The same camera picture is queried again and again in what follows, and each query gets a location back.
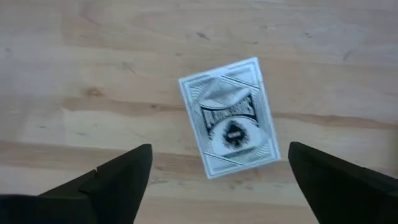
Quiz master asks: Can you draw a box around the white playing card box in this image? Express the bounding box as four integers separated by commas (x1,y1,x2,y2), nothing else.
178,56,282,180

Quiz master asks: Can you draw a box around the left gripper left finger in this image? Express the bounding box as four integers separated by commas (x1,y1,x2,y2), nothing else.
0,143,154,224

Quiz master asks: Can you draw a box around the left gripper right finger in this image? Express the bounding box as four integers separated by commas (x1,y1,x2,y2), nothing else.
287,141,398,224

